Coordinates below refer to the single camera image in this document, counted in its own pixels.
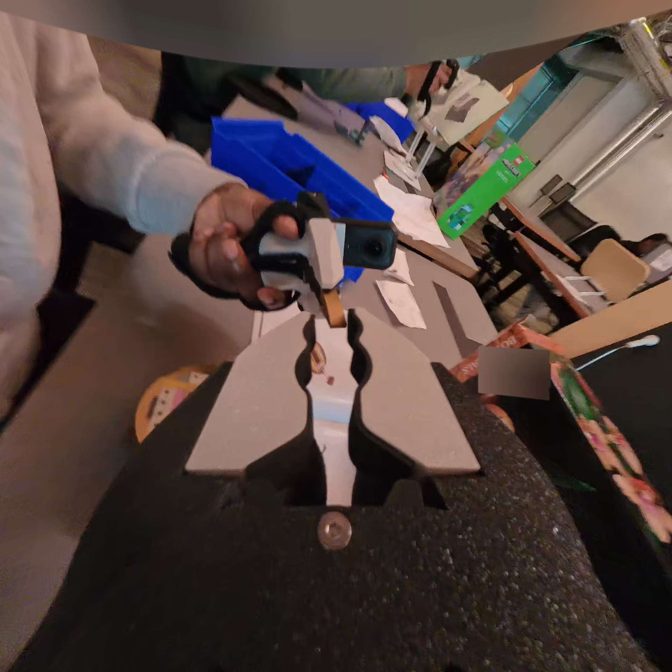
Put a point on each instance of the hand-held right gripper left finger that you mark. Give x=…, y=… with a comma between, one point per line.
x=252, y=415

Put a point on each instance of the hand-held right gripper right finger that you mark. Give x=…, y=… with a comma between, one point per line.
x=415, y=415

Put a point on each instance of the small tan slope brick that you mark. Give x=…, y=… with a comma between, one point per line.
x=334, y=308

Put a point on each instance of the brick pot model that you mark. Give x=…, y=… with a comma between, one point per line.
x=168, y=399

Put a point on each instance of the white paper sheet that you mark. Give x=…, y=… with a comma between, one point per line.
x=410, y=210
x=397, y=268
x=401, y=305

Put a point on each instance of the blue plastic bin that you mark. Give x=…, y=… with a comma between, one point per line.
x=284, y=168
x=383, y=116

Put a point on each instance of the green cardboard box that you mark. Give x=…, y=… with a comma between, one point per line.
x=483, y=189

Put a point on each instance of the white printed board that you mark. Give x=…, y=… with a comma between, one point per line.
x=462, y=105

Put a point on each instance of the black flower print box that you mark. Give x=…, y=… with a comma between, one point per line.
x=599, y=441

